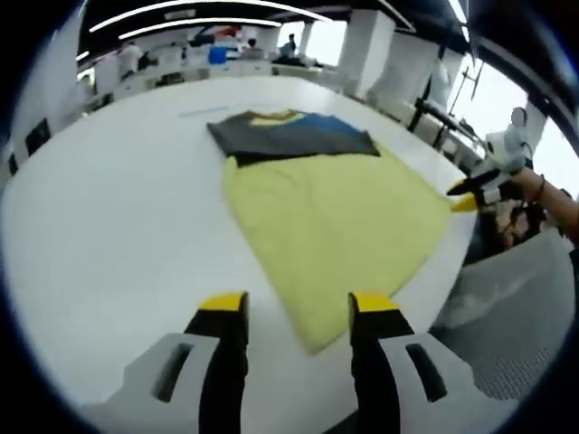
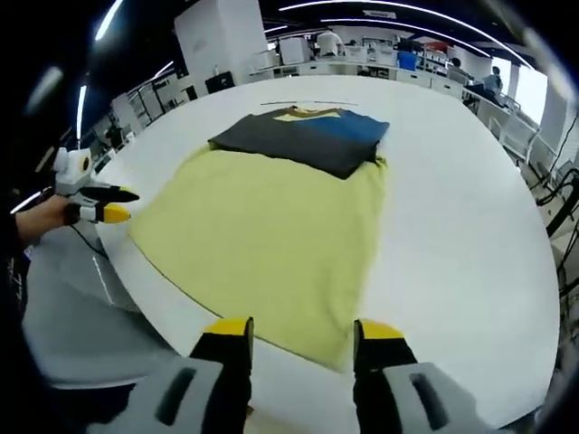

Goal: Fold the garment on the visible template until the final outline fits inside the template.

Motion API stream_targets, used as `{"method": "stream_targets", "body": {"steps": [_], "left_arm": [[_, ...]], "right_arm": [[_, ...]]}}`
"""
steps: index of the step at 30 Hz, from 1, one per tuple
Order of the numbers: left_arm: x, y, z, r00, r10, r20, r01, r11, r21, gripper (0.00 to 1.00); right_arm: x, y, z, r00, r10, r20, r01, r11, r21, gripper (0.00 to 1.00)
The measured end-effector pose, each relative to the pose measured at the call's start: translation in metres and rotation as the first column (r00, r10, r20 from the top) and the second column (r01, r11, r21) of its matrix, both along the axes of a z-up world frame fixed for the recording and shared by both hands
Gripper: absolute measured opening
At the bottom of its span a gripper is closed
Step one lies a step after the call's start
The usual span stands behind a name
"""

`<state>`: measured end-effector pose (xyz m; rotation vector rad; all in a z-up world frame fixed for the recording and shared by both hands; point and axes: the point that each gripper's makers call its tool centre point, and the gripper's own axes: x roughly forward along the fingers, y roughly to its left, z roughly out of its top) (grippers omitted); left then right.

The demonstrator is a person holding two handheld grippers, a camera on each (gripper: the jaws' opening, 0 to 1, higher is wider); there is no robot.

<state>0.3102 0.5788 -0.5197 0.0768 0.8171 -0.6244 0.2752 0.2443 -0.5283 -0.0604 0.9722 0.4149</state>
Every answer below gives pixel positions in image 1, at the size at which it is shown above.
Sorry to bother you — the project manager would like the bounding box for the black stand frame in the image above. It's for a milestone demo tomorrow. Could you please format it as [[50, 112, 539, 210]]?
[[409, 67, 488, 157]]

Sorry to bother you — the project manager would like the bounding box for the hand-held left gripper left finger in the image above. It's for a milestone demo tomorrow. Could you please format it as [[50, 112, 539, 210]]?
[[121, 291, 251, 434]]

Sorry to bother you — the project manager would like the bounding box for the yellow blue brown garment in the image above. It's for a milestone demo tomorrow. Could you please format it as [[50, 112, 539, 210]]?
[[206, 108, 456, 356]]

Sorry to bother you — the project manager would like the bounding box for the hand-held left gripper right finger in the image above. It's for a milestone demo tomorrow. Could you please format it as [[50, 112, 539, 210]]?
[[347, 292, 476, 434]]

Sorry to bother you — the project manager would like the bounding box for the grey mesh chair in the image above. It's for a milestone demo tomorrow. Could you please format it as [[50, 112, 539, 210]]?
[[429, 228, 579, 403]]

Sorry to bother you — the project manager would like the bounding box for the white cabinet row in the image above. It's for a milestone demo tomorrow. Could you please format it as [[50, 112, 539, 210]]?
[[90, 58, 345, 99]]

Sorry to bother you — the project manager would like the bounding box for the black cabinet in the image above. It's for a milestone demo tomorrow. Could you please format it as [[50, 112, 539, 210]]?
[[24, 118, 51, 155]]

